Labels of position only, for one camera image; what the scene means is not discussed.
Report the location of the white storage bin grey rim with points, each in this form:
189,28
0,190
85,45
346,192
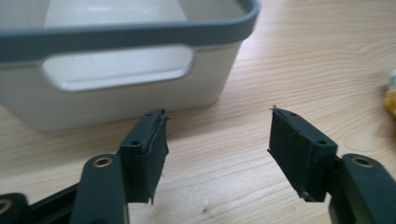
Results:
124,56

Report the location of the yellow packet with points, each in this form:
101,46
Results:
391,96

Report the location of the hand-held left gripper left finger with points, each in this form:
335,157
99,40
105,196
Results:
138,161

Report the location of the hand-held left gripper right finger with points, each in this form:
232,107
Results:
311,155

